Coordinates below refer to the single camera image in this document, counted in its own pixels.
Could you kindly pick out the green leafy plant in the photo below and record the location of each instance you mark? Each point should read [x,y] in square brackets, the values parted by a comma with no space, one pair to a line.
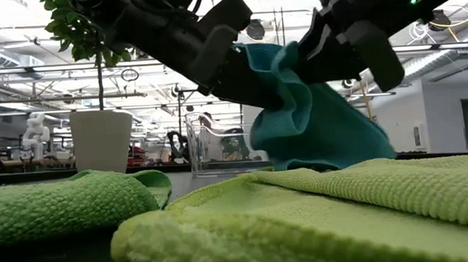
[72,31]

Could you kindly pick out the clear plastic bin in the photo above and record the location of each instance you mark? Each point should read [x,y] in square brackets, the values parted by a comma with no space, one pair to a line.
[219,148]

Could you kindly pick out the black background robot arm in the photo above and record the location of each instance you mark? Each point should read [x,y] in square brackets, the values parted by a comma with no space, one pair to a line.
[176,146]

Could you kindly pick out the green microfiber towel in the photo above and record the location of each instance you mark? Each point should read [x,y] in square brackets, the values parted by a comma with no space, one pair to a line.
[61,204]

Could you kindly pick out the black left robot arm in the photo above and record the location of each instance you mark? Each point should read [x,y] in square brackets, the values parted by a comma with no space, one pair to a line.
[99,9]

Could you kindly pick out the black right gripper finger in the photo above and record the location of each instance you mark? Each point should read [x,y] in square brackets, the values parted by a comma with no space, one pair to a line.
[374,55]

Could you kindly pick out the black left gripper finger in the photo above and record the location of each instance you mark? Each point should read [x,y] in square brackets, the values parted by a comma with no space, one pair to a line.
[222,55]

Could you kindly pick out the blue microfiber towel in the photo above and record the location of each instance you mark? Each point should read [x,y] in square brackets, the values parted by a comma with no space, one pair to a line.
[318,130]

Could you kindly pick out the white plant pot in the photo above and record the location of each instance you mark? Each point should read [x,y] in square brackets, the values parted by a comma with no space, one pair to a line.
[102,142]

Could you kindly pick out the yellow-green microfiber towel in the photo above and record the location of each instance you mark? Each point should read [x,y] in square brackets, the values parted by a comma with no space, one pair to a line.
[302,215]

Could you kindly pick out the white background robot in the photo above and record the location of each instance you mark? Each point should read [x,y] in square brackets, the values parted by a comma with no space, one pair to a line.
[35,133]

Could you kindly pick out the black ceiling camera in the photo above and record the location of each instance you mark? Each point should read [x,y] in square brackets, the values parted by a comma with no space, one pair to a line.
[141,55]

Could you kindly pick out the red background equipment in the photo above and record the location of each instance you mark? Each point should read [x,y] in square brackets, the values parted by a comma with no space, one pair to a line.
[137,154]

